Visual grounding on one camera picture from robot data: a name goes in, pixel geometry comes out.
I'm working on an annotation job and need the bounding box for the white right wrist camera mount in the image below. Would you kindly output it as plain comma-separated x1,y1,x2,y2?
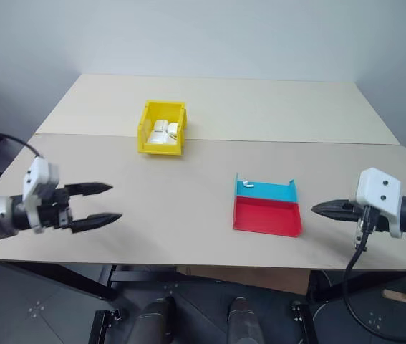
354,167,402,239

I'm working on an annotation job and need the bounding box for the brown cardboard panel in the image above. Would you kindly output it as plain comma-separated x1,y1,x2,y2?
176,265,311,296

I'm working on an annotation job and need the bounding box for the red plastic tray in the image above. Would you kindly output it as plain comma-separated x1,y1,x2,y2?
232,195,304,239

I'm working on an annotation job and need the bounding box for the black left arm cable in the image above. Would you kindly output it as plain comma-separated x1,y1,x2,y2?
0,132,43,159

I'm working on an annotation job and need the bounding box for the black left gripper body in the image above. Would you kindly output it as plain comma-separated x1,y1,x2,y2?
35,188,74,231

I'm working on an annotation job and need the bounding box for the blue plastic tray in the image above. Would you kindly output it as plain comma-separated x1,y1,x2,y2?
235,172,300,204

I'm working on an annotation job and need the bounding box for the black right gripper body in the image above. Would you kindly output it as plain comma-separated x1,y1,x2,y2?
352,204,390,234

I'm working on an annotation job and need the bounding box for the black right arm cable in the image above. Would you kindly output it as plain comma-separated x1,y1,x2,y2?
342,207,406,342

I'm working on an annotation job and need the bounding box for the dark rounded shape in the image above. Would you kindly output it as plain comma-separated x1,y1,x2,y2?
135,296,178,344
226,296,261,344

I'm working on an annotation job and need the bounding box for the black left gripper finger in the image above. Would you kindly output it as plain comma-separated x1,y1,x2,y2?
64,181,115,198
69,213,123,235

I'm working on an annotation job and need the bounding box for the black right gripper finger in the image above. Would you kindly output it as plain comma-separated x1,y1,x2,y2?
312,209,364,222
311,199,357,212

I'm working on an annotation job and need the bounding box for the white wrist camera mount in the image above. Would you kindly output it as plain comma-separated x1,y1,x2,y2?
354,167,402,239
21,156,61,235

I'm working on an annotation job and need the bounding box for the yellow plastic bin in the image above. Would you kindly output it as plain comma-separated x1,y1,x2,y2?
137,100,188,158

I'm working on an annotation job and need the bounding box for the black table frame leg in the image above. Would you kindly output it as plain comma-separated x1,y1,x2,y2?
289,270,319,344
7,262,124,344

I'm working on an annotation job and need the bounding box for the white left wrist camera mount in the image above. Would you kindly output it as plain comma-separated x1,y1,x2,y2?
21,156,61,235

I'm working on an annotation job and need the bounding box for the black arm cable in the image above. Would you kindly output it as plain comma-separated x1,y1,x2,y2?
0,132,43,159
342,207,406,342

